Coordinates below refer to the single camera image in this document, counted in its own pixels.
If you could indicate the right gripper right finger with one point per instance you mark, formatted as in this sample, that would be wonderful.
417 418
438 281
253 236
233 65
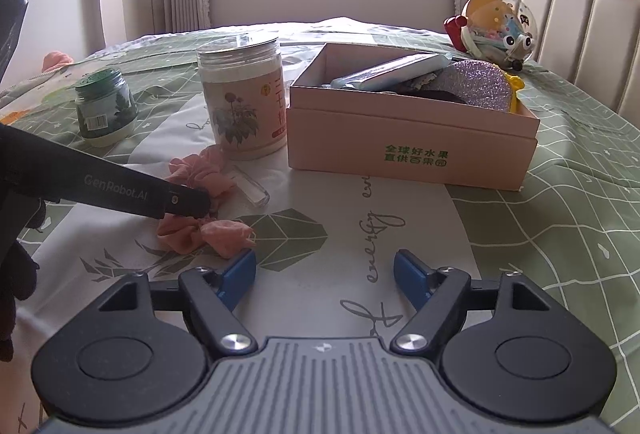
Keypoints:
438 298

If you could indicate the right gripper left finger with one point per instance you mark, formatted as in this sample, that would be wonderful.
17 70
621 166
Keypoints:
211 298

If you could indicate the silver glitter round ear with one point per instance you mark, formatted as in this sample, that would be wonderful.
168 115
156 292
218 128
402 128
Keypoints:
480 83

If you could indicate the wet wipes packet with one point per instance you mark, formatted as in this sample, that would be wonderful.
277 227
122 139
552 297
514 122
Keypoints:
391 73

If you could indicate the black plush headband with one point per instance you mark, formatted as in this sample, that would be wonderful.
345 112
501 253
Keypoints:
418 89

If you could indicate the dark gloved left hand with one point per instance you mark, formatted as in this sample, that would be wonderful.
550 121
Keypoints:
18 270

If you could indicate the green lid glass jar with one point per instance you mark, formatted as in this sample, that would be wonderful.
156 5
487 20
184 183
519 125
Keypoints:
105 108

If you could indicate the pink cloth far away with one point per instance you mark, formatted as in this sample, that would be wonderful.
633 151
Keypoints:
55 60

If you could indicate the clear plastic tube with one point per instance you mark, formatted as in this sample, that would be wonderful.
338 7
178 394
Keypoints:
252 191

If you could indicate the green patterned bedsheet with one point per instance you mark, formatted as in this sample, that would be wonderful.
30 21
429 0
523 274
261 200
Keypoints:
326 242

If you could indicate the pink cardboard box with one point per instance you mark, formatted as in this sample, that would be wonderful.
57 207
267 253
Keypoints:
401 137

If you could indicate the large clear labelled jar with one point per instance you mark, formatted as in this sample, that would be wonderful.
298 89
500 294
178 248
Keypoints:
244 90

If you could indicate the clear toy ball bag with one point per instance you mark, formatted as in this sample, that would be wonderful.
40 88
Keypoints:
503 32

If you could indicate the beige padded headboard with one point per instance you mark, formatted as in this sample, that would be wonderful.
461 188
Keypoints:
595 45

